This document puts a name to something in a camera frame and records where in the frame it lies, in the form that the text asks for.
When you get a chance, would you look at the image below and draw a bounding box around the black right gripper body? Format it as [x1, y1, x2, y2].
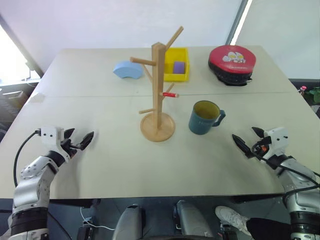
[251, 136, 271, 161]

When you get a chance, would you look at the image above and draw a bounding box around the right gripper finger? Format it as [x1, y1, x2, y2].
[232, 134, 253, 158]
[251, 126, 265, 138]

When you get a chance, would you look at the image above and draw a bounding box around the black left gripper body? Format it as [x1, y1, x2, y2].
[59, 137, 79, 158]

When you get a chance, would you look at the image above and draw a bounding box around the wooden mug tree stand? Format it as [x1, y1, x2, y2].
[129, 25, 185, 143]

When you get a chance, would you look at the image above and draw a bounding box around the blue mug yellow inside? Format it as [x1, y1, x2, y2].
[188, 100, 227, 135]

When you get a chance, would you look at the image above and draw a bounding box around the green plant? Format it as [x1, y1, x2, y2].
[305, 86, 320, 106]

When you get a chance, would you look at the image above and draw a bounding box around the white sneaker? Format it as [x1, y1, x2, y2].
[214, 205, 251, 237]

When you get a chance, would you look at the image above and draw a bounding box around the black trouser leg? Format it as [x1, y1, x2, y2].
[246, 217, 293, 240]

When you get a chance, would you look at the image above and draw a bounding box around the light blue arch block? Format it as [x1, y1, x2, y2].
[112, 60, 144, 81]

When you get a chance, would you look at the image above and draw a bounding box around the grey rounded shape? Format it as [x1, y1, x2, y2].
[173, 199, 214, 240]
[112, 204, 146, 240]

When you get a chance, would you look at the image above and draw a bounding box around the yellow plastic bin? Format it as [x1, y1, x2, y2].
[163, 47, 191, 83]

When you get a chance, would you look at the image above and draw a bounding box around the purple block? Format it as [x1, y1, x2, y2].
[173, 61, 186, 75]

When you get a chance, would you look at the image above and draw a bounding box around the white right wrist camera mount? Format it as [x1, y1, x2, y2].
[262, 126, 289, 160]

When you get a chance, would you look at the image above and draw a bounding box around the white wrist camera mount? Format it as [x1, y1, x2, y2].
[262, 126, 289, 160]
[39, 126, 66, 159]

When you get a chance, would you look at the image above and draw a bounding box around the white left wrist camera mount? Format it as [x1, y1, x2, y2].
[39, 126, 66, 159]

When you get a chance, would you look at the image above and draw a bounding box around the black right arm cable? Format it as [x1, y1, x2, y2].
[251, 142, 320, 187]

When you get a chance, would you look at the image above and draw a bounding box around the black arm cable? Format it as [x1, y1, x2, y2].
[251, 142, 320, 187]
[13, 128, 42, 188]

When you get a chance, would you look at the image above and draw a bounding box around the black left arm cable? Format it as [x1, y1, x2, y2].
[13, 128, 42, 188]

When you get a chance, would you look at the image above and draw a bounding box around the white thin cable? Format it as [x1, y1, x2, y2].
[80, 206, 116, 231]

